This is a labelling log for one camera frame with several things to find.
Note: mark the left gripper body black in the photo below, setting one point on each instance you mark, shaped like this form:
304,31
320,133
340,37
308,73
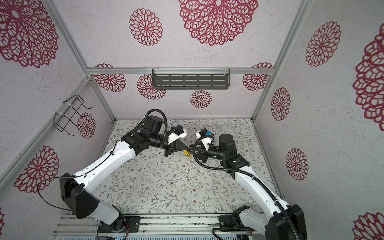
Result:
169,149

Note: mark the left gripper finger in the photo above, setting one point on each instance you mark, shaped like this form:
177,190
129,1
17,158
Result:
180,149
180,145

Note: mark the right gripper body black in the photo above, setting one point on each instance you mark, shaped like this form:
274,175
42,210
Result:
204,156

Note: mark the yellow key tag windowed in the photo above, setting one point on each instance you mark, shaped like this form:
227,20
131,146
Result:
188,154

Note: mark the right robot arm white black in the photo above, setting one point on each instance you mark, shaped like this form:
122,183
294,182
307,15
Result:
278,219

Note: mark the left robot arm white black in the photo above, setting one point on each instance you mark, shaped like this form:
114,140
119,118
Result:
77,190

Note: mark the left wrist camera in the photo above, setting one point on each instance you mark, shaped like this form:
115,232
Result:
176,133

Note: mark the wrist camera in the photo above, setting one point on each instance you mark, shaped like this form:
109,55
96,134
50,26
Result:
176,133
208,139

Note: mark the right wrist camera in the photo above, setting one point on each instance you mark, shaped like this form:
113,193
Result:
208,139

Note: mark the grey slotted wall shelf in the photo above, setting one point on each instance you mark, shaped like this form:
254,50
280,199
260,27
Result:
191,80

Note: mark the black wire wall basket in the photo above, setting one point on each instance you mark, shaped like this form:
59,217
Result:
65,117

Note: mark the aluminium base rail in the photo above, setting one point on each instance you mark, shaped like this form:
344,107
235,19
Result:
155,227

